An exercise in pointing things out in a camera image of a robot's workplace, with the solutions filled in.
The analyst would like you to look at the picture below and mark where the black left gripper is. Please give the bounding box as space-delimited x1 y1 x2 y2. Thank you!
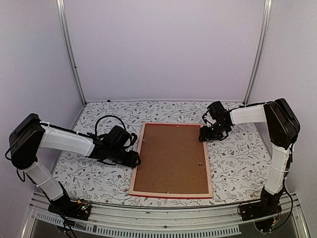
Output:
108 147 141 169

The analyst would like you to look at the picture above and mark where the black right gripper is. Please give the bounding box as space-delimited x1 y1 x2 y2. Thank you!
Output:
200 122 228 142

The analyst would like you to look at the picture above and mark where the brown backing board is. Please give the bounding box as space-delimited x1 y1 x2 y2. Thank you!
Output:
132 123 210 193

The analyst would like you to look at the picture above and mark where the red wooden picture frame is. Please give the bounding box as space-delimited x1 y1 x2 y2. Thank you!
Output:
129 121 213 199

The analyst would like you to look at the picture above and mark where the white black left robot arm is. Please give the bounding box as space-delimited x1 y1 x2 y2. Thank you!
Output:
5 113 141 215

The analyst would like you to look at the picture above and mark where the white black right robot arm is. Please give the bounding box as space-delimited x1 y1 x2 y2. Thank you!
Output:
199 98 300 216

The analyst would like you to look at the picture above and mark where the floral patterned table mat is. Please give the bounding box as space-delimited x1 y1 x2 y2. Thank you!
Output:
53 101 271 207

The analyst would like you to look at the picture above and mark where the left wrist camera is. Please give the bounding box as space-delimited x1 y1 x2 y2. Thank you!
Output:
130 133 138 146

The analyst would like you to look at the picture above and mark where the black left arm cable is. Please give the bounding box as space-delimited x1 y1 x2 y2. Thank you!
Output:
95 115 127 136

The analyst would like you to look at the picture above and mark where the aluminium front rail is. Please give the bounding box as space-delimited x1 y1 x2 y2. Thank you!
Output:
21 192 313 238

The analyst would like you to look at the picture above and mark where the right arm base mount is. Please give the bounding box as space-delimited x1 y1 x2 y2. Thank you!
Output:
237 183 294 234

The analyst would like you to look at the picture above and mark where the right aluminium corner post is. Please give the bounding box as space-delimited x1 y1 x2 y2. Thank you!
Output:
243 0 272 105

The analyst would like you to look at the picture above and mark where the aluminium corner post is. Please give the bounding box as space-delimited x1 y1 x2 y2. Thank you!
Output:
243 0 272 105
56 0 87 106

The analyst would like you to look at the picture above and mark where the left aluminium corner post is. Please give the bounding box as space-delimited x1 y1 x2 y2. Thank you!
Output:
56 0 87 106

